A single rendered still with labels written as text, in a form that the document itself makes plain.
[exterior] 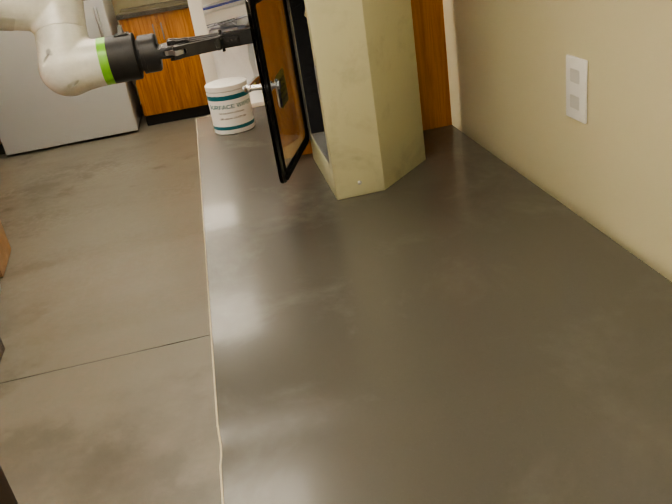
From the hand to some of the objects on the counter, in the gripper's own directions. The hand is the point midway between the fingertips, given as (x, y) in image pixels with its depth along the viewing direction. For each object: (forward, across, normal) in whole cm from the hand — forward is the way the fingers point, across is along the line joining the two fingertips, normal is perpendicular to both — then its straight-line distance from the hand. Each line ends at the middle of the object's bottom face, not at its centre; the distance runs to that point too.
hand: (239, 37), depth 144 cm
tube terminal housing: (+26, +9, +37) cm, 46 cm away
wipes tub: (-4, +70, +37) cm, 80 cm away
